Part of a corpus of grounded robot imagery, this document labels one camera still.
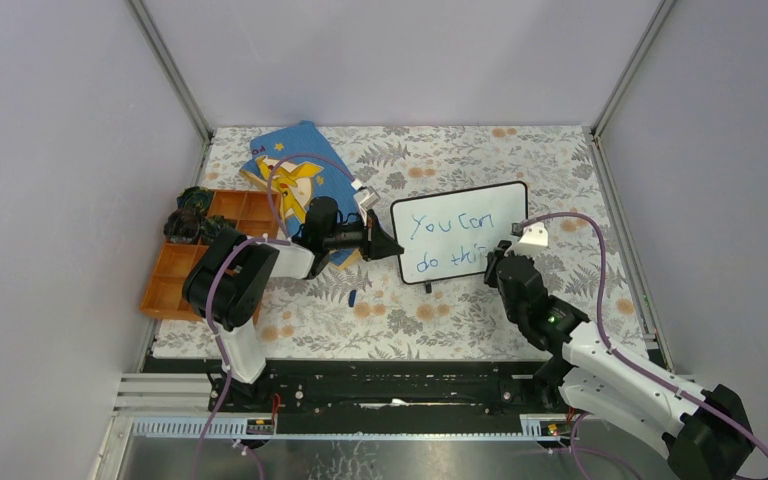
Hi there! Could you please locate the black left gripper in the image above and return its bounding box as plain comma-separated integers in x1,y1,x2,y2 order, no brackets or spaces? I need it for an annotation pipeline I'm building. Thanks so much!
323,209,403,262

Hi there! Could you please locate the white whiteboard black frame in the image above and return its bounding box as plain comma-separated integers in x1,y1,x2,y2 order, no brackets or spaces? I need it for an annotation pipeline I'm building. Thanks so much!
390,181,528,285

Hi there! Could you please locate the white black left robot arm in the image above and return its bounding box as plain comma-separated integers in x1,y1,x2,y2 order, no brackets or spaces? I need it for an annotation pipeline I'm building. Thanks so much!
182,197,404,411

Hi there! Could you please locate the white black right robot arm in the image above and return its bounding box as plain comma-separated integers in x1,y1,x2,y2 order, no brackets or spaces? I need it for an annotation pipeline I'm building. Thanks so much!
484,240,755,479

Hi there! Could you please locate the blue Pikachu cloth bag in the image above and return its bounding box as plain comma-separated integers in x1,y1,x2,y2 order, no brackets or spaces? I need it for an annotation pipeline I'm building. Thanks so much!
240,122,363,236

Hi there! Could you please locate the orange wooden compartment tray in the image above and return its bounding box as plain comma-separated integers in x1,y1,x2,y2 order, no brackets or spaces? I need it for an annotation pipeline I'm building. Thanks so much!
139,190,278,322

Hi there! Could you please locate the dark patterned cloth roll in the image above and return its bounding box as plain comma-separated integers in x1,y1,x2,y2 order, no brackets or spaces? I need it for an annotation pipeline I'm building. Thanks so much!
176,186,214,216
163,207,203,245
200,215,236,245

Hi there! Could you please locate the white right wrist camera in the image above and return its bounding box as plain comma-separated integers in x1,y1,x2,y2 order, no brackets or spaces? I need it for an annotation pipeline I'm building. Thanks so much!
507,222,549,257

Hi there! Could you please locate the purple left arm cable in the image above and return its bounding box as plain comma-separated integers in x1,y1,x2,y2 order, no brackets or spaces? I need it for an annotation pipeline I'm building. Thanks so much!
188,153,360,480

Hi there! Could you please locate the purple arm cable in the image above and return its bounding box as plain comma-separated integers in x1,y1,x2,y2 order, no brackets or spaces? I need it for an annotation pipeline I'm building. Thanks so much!
188,153,360,480
521,211,768,480

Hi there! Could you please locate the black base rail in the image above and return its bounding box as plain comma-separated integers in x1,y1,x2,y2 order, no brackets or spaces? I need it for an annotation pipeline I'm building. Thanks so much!
208,359,571,416

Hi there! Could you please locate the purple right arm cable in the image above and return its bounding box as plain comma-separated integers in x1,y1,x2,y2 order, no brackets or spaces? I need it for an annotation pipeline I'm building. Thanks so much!
521,211,768,480

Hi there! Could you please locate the aluminium frame post right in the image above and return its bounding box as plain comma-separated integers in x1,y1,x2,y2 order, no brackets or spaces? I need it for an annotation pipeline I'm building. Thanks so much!
591,0,678,142

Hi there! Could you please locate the aluminium frame post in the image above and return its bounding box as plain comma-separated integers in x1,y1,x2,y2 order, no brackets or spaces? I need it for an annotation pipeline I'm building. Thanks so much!
125,0,216,144
591,0,678,142

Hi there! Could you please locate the aluminium frame post left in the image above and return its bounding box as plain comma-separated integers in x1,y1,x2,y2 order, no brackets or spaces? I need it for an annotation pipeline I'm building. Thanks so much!
125,0,216,144

